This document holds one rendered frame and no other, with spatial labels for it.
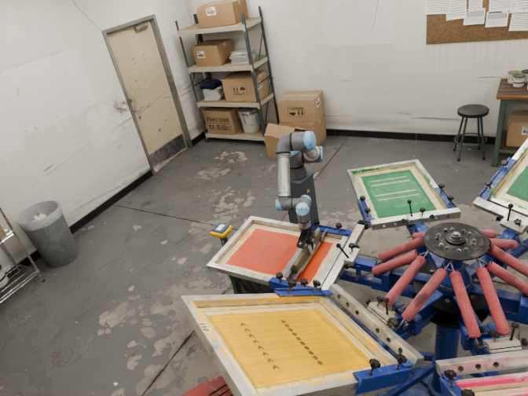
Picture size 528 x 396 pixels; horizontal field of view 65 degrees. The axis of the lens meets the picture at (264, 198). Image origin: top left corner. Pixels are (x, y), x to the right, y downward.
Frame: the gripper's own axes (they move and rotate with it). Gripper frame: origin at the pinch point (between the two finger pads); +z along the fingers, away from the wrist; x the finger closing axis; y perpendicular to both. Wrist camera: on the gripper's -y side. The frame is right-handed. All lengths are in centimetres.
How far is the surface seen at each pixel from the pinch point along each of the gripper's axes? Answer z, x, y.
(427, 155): 100, -10, 335
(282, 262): 5.3, 14.8, -7.8
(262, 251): 5.3, 32.9, -2.0
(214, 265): 2, 55, -27
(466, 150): 100, -53, 358
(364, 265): -3.0, -37.9, -2.8
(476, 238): -30, -93, 4
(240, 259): 5.3, 44.0, -13.9
